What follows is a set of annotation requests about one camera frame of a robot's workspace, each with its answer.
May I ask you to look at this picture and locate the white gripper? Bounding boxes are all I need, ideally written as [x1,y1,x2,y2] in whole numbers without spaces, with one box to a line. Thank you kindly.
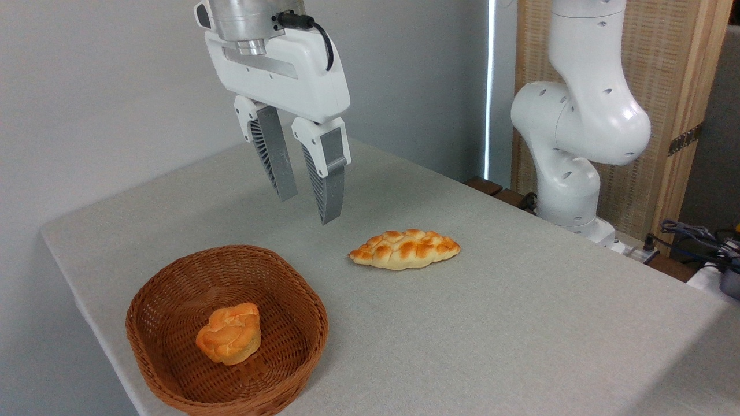
[204,24,352,226]

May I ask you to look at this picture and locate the long braided golden bread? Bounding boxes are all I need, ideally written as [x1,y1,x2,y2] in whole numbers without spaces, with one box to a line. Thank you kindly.
[348,229,461,271]

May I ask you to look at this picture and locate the brown woven wicker basket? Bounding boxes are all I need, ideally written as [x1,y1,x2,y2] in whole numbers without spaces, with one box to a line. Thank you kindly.
[125,244,329,416]

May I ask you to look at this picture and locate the orange muffin-shaped bread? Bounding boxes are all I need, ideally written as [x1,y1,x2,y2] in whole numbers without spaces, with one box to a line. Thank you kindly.
[195,302,262,366]

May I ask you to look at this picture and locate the dark brown wooden slat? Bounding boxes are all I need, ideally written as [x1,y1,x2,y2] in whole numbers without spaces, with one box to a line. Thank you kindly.
[493,188,535,214]
[464,176,504,197]

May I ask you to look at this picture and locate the grey tablecloth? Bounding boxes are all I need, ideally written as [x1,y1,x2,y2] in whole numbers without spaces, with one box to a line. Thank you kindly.
[39,133,740,416]

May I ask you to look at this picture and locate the brass screen hinge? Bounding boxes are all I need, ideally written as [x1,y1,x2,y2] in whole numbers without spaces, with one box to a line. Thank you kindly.
[668,123,704,157]

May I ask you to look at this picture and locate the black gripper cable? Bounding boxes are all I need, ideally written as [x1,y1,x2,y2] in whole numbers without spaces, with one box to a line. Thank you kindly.
[276,13,335,72]

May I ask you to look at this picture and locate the tangled dark cables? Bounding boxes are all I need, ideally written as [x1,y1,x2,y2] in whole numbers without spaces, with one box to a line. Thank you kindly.
[659,218,740,272]

